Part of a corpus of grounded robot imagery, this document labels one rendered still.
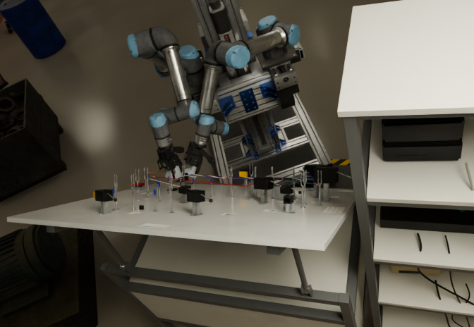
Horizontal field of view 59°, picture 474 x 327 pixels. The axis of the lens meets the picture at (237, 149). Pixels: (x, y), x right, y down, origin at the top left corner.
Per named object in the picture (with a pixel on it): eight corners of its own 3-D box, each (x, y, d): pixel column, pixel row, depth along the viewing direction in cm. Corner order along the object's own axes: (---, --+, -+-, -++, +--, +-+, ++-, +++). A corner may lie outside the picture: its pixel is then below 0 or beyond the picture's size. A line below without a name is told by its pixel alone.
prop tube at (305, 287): (304, 287, 164) (290, 240, 145) (310, 287, 163) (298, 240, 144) (302, 294, 162) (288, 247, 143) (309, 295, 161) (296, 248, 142)
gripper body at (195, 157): (183, 161, 222) (189, 139, 219) (197, 163, 225) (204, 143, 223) (185, 165, 215) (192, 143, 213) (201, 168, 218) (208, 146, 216)
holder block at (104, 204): (111, 217, 150) (110, 192, 150) (94, 213, 158) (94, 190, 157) (122, 215, 154) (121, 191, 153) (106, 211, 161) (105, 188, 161)
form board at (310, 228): (362, 193, 205) (362, 189, 205) (324, 251, 110) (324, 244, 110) (158, 185, 249) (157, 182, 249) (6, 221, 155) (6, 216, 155)
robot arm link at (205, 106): (202, 35, 217) (187, 124, 232) (216, 39, 210) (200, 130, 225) (218, 37, 225) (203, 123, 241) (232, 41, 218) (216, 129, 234)
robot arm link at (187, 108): (177, 24, 210) (202, 116, 207) (157, 31, 212) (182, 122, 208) (170, 16, 199) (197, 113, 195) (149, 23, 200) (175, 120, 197)
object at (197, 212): (208, 218, 145) (207, 193, 144) (186, 215, 152) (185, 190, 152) (216, 216, 148) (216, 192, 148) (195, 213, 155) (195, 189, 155)
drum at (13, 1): (30, 63, 626) (-8, 14, 568) (37, 46, 666) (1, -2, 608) (64, 51, 622) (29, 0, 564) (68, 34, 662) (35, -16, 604)
